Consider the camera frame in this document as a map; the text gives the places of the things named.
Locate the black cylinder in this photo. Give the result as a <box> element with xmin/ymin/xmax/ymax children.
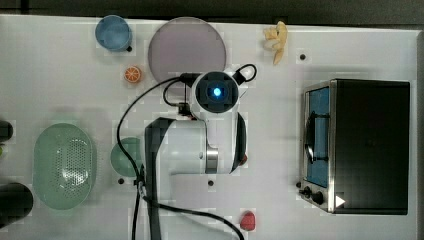
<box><xmin>0</xmin><ymin>120</ymin><xmax>13</xmax><ymax>142</ymax></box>
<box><xmin>0</xmin><ymin>183</ymin><xmax>34</xmax><ymax>228</ymax></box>

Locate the pink round plate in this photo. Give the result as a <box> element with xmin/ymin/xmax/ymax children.
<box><xmin>148</xmin><ymin>17</ymin><xmax>227</xmax><ymax>82</ymax></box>

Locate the red strawberry toy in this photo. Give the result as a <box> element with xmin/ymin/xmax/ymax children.
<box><xmin>240</xmin><ymin>211</ymin><xmax>256</xmax><ymax>231</ymax></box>

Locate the black toaster oven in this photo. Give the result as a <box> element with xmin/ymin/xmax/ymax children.
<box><xmin>296</xmin><ymin>79</ymin><xmax>410</xmax><ymax>215</ymax></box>

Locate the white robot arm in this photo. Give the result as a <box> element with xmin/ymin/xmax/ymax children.
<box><xmin>144</xmin><ymin>70</ymin><xmax>250</xmax><ymax>240</ymax></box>

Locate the yellow banana toy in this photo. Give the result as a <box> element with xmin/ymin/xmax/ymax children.
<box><xmin>264</xmin><ymin>21</ymin><xmax>288</xmax><ymax>65</ymax></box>

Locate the blue cup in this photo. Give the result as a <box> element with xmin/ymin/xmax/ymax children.
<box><xmin>95</xmin><ymin>15</ymin><xmax>132</xmax><ymax>52</ymax></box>

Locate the black cylinder upper left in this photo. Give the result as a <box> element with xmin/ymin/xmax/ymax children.
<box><xmin>0</xmin><ymin>120</ymin><xmax>13</xmax><ymax>142</ymax></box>

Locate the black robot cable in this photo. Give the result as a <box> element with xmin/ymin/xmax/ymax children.
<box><xmin>116</xmin><ymin>63</ymin><xmax>258</xmax><ymax>240</ymax></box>

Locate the green oval strainer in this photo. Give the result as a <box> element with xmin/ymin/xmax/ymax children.
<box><xmin>33</xmin><ymin>123</ymin><xmax>96</xmax><ymax>210</ymax></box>

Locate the black cylinder lower left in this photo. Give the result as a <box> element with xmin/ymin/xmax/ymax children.
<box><xmin>0</xmin><ymin>183</ymin><xmax>34</xmax><ymax>228</ymax></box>

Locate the green round bowl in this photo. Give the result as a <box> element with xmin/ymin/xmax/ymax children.
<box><xmin>110</xmin><ymin>137</ymin><xmax>144</xmax><ymax>177</ymax></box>

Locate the orange slice toy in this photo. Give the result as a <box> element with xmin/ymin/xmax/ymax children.
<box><xmin>124</xmin><ymin>66</ymin><xmax>142</xmax><ymax>83</ymax></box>

